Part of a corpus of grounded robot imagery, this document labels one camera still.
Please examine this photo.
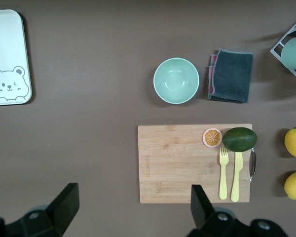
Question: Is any dark grey folded cloth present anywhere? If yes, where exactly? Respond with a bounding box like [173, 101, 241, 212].
[208, 48, 254, 104]

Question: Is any pink cloth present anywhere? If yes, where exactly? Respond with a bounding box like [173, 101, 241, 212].
[208, 53, 219, 96]

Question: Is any orange slice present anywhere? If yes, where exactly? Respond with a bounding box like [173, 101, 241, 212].
[203, 127, 223, 149]

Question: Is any yellow plastic knife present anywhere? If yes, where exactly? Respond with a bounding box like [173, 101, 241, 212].
[230, 151, 244, 202]

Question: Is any green avocado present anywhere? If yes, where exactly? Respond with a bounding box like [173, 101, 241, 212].
[222, 127, 258, 153]

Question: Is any metal cutting board handle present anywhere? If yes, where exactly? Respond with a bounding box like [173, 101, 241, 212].
[249, 147, 258, 183]

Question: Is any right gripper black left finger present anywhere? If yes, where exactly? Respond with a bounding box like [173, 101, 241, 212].
[0, 182, 80, 237]

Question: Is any bamboo cutting board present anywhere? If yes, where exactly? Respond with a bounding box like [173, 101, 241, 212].
[137, 123, 253, 204]

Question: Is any cream bear print tray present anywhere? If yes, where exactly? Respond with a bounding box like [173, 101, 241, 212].
[0, 9, 33, 107]

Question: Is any white wire rack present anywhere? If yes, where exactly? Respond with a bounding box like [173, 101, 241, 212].
[270, 14, 296, 81]

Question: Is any mint green bowl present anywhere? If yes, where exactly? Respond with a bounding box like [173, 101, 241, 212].
[153, 57, 200, 105]

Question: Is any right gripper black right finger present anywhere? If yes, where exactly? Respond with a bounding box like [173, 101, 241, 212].
[187, 184, 290, 237]

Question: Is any yellow plastic fork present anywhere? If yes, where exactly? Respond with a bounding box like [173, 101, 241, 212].
[219, 147, 229, 200]

